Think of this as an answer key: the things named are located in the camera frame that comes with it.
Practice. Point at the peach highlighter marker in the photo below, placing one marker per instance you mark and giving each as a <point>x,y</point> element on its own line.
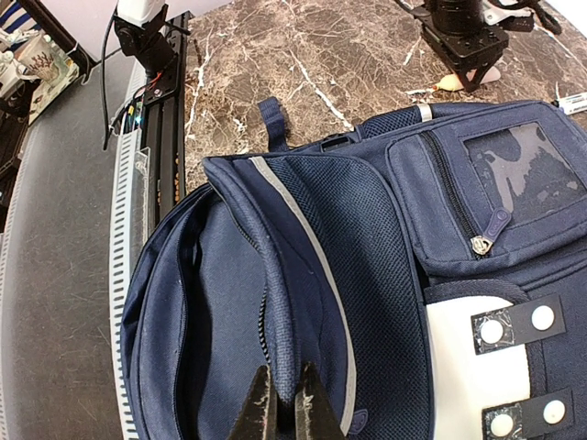
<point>452,83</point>

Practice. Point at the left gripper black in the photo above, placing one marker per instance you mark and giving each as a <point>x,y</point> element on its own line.
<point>471,36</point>

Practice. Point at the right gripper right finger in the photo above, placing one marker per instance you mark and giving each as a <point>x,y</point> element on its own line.
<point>314,416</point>

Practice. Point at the navy blue student backpack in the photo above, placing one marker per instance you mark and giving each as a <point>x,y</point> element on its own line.
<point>431,263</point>

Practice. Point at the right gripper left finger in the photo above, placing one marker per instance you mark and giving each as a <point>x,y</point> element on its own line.
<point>256,420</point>

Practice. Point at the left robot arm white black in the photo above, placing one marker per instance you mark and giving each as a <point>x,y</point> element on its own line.
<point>140,27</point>

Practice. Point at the black capped marker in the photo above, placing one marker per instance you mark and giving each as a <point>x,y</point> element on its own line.
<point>572,104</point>

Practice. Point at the grey slotted cable duct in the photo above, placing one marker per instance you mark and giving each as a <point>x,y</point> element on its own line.
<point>126,228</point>

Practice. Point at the white patterned mug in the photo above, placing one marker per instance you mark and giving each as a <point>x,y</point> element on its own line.
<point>41,60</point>

